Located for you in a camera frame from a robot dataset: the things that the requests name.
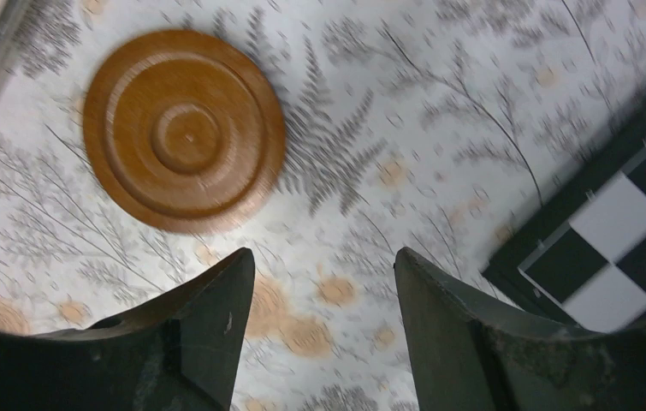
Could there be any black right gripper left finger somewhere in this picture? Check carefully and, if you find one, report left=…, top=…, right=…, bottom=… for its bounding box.
left=0, top=247, right=256, bottom=410

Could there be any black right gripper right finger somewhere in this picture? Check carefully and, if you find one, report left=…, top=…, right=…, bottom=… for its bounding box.
left=394, top=247, right=646, bottom=410

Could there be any black white chessboard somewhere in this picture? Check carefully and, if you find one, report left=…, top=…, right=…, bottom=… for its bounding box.
left=483, top=89, right=646, bottom=332

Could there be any brown ridged coaster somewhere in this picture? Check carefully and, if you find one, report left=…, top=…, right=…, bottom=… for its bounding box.
left=82, top=29, right=286, bottom=234

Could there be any floral tablecloth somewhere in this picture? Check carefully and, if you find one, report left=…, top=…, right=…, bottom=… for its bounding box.
left=0, top=1, right=646, bottom=410

